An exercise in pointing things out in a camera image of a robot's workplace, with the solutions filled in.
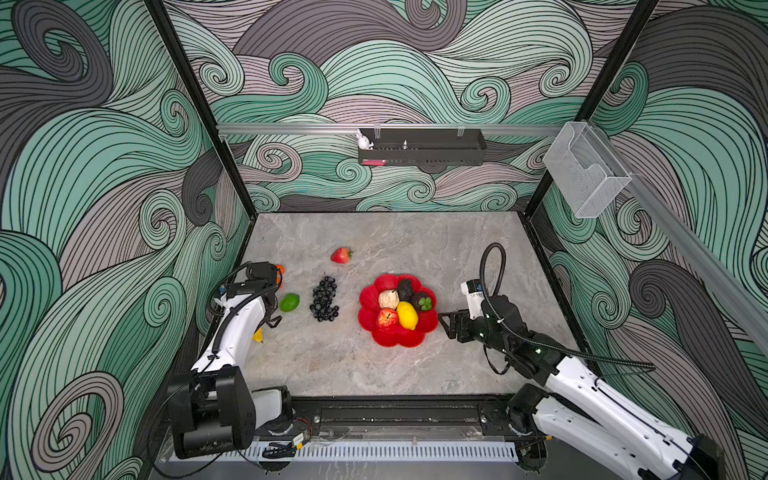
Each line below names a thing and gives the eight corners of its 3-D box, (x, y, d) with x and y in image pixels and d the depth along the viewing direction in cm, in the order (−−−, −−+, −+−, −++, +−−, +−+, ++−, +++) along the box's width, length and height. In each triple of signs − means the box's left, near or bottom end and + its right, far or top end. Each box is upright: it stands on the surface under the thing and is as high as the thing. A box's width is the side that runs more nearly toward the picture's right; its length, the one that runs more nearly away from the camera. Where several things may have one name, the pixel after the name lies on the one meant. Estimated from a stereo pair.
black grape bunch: (311, 321, 93) (309, 314, 89) (317, 283, 102) (315, 275, 98) (337, 321, 93) (335, 314, 89) (341, 283, 102) (339, 275, 98)
